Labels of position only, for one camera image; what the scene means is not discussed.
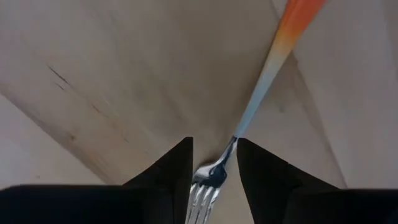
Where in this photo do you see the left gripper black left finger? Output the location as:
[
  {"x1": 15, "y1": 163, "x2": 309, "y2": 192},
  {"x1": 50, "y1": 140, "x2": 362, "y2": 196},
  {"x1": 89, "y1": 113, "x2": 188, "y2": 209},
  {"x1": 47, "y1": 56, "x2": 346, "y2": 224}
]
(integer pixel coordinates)
[{"x1": 123, "y1": 136, "x2": 194, "y2": 224}]

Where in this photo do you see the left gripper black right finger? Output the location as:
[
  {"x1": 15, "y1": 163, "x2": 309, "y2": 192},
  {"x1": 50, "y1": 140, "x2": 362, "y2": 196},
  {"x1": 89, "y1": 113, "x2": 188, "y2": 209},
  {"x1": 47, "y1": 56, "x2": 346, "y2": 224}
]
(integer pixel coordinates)
[{"x1": 236, "y1": 138, "x2": 340, "y2": 224}]

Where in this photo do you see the silver fork with orange handle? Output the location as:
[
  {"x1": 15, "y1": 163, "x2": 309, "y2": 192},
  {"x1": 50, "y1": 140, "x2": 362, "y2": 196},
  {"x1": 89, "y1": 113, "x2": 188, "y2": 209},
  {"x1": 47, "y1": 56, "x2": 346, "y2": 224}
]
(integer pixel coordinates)
[{"x1": 185, "y1": 0, "x2": 328, "y2": 224}]

